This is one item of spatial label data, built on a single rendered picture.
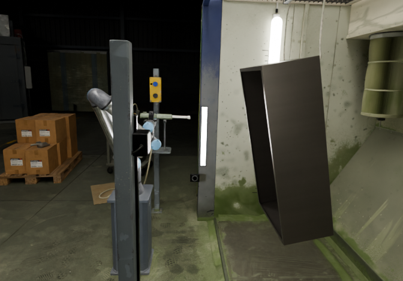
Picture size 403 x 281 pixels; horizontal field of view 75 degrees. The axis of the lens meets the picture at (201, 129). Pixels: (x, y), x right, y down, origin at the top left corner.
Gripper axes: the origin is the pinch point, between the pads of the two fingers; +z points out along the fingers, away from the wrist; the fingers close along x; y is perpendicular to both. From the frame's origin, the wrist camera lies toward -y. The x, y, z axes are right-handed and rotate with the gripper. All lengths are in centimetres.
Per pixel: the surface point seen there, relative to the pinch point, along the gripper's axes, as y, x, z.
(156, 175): 70, 0, 29
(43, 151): 67, -167, 112
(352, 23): -95, 191, 2
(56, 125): 37, -167, 152
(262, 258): 111, 99, -60
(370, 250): 91, 180, -79
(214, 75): -43, 61, 9
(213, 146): 30, 62, 8
